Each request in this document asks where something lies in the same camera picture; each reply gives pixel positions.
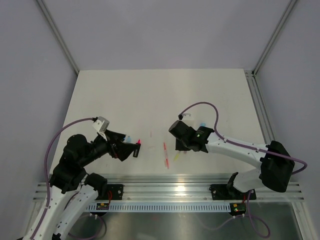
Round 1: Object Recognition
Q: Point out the white slotted cable duct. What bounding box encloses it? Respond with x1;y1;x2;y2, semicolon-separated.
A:
85;202;231;213

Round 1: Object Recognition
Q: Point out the yellow highlighter pen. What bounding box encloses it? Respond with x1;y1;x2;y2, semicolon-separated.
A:
173;152;180;161

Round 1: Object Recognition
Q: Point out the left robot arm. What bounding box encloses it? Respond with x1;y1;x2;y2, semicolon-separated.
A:
24;130;141;240

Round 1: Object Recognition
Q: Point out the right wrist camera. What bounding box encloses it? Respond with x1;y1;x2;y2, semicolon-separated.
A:
180;113;195;125

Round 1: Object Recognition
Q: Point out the aluminium frame post left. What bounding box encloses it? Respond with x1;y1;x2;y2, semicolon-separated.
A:
34;0;80;76

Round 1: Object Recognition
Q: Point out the aluminium mounting rail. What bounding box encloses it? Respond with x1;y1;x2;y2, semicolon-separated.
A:
31;174;304;202

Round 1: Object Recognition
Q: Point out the black pink highlighter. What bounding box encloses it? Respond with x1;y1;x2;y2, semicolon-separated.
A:
133;139;141;158

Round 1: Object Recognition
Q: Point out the aluminium side rail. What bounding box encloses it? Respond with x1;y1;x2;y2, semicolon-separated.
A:
244;70;275;143

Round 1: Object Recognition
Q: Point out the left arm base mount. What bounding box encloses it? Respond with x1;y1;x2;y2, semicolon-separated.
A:
92;184;124;217

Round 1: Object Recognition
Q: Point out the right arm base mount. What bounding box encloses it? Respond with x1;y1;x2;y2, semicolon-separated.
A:
209;184;257;216

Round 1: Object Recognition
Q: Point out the light blue highlighter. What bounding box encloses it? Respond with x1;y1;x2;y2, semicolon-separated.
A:
124;135;132;143

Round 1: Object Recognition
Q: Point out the aluminium frame post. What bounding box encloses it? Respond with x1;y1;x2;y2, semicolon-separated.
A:
252;0;299;77
34;0;80;76

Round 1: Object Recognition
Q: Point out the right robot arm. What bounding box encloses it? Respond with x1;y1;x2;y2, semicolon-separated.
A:
168;120;295;199

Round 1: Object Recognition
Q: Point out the aluminium frame post right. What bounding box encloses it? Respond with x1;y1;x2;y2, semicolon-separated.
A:
252;0;299;77

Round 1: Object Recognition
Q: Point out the thin red pen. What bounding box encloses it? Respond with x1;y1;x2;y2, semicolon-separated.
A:
163;142;170;170

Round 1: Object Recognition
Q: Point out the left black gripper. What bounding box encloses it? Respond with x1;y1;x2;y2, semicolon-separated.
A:
79;129;138;167

